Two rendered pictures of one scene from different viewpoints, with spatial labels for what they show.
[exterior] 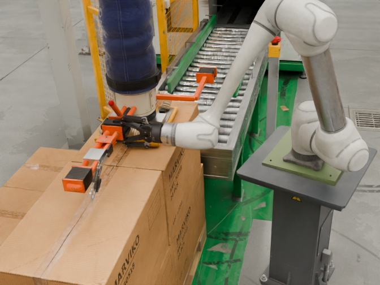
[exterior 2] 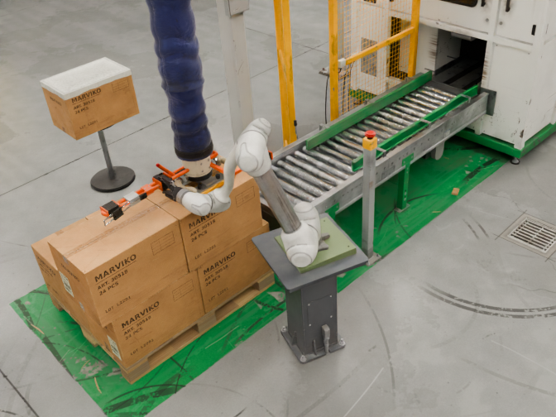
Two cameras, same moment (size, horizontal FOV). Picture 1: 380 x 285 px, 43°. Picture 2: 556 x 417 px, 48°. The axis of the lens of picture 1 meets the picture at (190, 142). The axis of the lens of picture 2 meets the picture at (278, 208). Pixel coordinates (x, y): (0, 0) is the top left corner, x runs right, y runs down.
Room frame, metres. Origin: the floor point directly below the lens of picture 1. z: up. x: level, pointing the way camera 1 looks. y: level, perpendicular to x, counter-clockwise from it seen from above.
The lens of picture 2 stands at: (-0.50, -1.89, 3.02)
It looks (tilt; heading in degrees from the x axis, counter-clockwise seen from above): 36 degrees down; 33
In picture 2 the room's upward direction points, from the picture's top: 5 degrees counter-clockwise
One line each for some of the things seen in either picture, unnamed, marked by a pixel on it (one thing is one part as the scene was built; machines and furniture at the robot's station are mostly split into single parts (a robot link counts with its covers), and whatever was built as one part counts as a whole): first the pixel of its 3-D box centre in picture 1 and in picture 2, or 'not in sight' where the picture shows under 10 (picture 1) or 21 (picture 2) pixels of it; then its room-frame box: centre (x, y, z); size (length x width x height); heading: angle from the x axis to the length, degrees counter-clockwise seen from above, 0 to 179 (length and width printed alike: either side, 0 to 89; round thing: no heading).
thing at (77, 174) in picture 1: (78, 178); (110, 208); (1.33, 0.38, 1.08); 0.08 x 0.07 x 0.05; 166
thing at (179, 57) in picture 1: (173, 74); (336, 130); (3.52, 0.10, 0.50); 2.31 x 0.05 x 0.19; 164
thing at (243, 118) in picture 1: (256, 79); (401, 157); (3.34, -0.53, 0.50); 2.31 x 0.05 x 0.19; 164
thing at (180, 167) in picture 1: (144, 165); (203, 210); (1.89, 0.22, 0.74); 0.60 x 0.40 x 0.40; 165
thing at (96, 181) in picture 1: (102, 171); (126, 208); (1.37, 0.31, 1.08); 0.31 x 0.03 x 0.05; 178
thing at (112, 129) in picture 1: (116, 128); (162, 181); (1.67, 0.29, 1.08); 0.10 x 0.08 x 0.06; 76
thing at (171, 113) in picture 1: (158, 121); (208, 183); (1.89, 0.14, 0.98); 0.34 x 0.10 x 0.05; 166
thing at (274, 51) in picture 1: (271, 118); (368, 201); (2.72, -0.53, 0.50); 0.07 x 0.07 x 1.00; 74
